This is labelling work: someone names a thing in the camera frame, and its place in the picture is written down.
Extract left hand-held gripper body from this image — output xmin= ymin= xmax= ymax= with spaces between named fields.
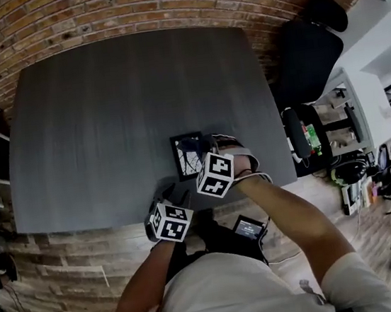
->
xmin=140 ymin=187 xmax=198 ymax=248

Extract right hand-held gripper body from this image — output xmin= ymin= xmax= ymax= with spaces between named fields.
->
xmin=190 ymin=131 xmax=239 ymax=201

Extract black picture frame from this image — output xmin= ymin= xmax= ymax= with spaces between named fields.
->
xmin=169 ymin=130 xmax=209 ymax=184

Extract grey striped cloth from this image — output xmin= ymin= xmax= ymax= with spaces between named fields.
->
xmin=210 ymin=127 xmax=273 ymax=191

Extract person's left forearm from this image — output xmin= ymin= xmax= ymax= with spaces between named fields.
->
xmin=99 ymin=238 xmax=185 ymax=312

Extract person's right forearm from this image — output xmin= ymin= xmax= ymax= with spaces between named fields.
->
xmin=229 ymin=141 xmax=359 ymax=290

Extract person's black trousers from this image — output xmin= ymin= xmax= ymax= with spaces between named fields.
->
xmin=157 ymin=202 xmax=271 ymax=284

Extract black device with screen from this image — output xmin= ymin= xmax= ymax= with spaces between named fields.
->
xmin=229 ymin=211 xmax=268 ymax=245

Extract black chair with armrest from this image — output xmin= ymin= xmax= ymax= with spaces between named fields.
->
xmin=280 ymin=100 xmax=336 ymax=180

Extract person's white shirt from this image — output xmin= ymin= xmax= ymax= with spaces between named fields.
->
xmin=98 ymin=228 xmax=391 ymax=312

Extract green bottle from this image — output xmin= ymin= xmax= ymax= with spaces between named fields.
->
xmin=301 ymin=121 xmax=325 ymax=158

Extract black headphones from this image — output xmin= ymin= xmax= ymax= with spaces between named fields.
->
xmin=328 ymin=159 xmax=368 ymax=189

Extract black office chair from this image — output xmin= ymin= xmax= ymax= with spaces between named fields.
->
xmin=261 ymin=0 xmax=359 ymax=108

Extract white shelf unit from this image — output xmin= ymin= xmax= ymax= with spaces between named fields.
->
xmin=312 ymin=61 xmax=391 ymax=158

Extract white cable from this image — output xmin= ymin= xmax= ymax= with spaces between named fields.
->
xmin=264 ymin=246 xmax=305 ymax=267

